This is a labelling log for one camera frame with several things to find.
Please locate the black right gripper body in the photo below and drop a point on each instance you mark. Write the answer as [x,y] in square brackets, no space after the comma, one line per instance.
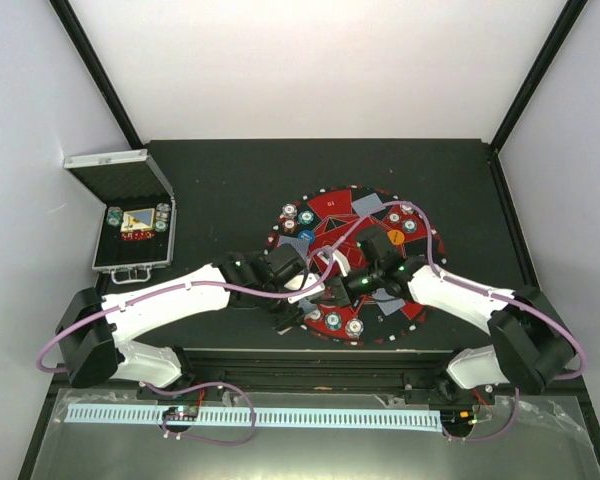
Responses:
[350,294]

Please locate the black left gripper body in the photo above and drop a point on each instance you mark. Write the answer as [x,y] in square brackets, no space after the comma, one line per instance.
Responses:
[278,319]

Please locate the blue card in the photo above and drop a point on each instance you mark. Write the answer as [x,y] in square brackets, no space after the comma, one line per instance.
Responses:
[389,305]
[299,244]
[368,205]

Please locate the yellow big blind button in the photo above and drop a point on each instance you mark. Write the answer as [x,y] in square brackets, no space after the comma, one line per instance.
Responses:
[396,237]

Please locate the green chip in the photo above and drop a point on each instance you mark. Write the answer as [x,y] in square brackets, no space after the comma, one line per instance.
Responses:
[306,217]
[333,321]

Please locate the green blue chip seat two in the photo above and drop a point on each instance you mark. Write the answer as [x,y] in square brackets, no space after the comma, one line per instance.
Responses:
[410,226]

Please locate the white blue chip seat six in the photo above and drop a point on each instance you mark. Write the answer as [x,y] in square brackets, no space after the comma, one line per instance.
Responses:
[354,328]

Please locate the blue small blind button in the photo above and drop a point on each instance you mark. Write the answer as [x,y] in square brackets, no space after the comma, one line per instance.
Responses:
[307,235]

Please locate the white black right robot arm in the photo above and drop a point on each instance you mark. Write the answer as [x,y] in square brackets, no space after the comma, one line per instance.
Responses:
[530,347]

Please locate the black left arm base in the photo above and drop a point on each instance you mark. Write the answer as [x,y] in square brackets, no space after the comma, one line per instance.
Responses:
[185,381]

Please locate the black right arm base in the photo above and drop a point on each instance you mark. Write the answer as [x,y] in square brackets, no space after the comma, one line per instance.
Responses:
[436,387]

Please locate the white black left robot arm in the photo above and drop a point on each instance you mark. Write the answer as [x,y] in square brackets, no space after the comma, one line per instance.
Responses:
[98,336]

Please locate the round red black poker mat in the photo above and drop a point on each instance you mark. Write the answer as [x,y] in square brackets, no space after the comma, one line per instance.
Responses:
[335,251]

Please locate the red dice in case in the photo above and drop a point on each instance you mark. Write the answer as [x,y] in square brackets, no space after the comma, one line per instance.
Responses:
[135,236]

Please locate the aluminium poker case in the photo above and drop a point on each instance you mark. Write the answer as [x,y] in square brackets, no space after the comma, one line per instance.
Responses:
[130,180]

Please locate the yellow boxed card deck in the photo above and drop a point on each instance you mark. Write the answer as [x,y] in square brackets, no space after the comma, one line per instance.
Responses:
[138,220]

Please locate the green chips in case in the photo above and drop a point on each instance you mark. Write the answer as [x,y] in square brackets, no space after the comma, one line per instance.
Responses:
[114,216]

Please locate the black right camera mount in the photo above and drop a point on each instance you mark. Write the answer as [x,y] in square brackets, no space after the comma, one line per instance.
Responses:
[377,248]

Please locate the white slotted cable duct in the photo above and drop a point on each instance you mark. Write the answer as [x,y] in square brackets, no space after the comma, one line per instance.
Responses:
[260,417]

